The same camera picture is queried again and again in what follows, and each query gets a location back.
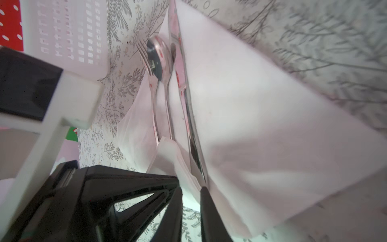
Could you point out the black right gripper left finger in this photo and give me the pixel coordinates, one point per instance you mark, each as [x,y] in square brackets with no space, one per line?
[170,227]

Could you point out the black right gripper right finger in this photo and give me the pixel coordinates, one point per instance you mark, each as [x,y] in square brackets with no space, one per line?
[212,227]

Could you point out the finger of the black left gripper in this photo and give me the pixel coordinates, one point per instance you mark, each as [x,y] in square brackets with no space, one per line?
[93,204]

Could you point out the silver metal table knife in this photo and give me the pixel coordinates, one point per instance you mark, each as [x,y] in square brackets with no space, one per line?
[197,162]

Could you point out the white paper napkin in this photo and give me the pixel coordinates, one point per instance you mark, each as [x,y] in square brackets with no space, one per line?
[290,104]

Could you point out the silver metal spoon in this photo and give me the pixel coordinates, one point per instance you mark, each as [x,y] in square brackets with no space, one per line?
[167,68]

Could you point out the silver metal fork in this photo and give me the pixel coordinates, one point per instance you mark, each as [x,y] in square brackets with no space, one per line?
[149,53]

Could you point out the white plastic mesh basket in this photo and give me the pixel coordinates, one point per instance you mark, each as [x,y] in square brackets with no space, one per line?
[69,34]

